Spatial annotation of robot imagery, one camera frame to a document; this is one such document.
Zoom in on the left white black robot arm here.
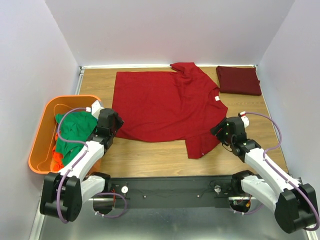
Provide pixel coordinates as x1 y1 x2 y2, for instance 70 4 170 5
39 107 124 224

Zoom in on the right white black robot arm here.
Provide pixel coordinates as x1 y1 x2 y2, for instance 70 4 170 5
210 111 320 234

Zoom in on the green t shirt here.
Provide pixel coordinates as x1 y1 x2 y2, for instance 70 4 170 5
55 111 97 167

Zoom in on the folded dark red t shirt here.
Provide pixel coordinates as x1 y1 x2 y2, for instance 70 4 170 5
216 66 262 96

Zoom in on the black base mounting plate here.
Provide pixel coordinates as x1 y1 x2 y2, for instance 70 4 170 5
82 175 261 210

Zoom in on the orange t shirt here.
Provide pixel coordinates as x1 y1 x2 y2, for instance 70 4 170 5
51 133 64 172

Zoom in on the orange plastic basket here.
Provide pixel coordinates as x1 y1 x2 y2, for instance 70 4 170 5
28 95 101 175

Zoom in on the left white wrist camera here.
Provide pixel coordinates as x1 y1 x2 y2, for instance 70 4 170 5
85 100 104 119

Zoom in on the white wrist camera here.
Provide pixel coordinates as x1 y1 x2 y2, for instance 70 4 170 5
238 111 250 128
85 100 104 119

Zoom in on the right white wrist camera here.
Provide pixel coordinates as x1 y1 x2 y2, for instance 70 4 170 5
238 111 250 128

